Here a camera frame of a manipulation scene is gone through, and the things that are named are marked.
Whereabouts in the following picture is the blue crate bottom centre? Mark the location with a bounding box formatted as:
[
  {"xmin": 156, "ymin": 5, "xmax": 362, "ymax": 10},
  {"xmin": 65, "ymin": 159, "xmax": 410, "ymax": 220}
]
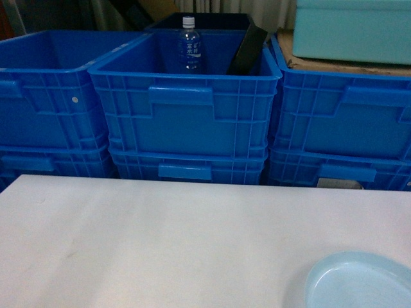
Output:
[{"xmin": 109, "ymin": 146, "xmax": 268, "ymax": 185}]

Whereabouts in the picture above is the dark blue rear crate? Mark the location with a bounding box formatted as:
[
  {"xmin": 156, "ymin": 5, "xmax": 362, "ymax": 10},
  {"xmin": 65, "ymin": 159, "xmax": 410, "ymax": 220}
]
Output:
[{"xmin": 145, "ymin": 13, "xmax": 254, "ymax": 31}]

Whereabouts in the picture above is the blue crate top left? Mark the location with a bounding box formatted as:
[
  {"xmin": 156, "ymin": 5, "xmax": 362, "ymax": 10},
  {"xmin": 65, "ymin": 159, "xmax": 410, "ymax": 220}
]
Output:
[{"xmin": 1, "ymin": 30, "xmax": 141, "ymax": 151}]

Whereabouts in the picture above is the teal plastic box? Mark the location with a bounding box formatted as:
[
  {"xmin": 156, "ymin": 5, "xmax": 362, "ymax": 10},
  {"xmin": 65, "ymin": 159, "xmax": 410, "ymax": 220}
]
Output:
[{"xmin": 293, "ymin": 1, "xmax": 410, "ymax": 65}]

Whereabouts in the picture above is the light blue round tray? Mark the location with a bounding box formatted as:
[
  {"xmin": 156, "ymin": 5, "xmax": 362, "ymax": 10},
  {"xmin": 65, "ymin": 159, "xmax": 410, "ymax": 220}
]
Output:
[{"xmin": 304, "ymin": 252, "xmax": 410, "ymax": 307}]

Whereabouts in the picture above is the blue crate bottom right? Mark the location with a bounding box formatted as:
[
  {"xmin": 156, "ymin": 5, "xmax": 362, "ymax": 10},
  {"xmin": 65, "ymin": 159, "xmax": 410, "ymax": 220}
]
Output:
[{"xmin": 267, "ymin": 149, "xmax": 410, "ymax": 192}]

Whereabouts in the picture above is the black plastic tray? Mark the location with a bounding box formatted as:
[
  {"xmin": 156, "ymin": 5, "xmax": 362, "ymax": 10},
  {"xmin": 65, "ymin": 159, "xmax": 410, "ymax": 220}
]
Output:
[{"xmin": 225, "ymin": 21, "xmax": 268, "ymax": 76}]

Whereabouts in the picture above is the blue crate top right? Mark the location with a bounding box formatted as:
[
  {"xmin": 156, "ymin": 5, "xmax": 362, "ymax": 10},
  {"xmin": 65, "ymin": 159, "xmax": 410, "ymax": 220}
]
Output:
[{"xmin": 269, "ymin": 31, "xmax": 410, "ymax": 161}]

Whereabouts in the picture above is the blue crate bottom left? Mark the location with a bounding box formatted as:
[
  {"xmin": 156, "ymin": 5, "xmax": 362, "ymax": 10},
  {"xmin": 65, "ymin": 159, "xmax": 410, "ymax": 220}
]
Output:
[{"xmin": 1, "ymin": 145, "xmax": 119, "ymax": 191}]

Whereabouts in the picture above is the clear water bottle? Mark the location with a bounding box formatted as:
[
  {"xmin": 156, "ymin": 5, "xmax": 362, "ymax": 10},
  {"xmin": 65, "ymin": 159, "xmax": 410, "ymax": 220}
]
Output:
[{"xmin": 178, "ymin": 16, "xmax": 202, "ymax": 74}]

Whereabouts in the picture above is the blue crate top centre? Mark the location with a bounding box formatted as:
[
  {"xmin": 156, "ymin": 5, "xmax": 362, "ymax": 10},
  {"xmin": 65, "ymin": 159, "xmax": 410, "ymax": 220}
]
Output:
[{"xmin": 89, "ymin": 30, "xmax": 281, "ymax": 160}]

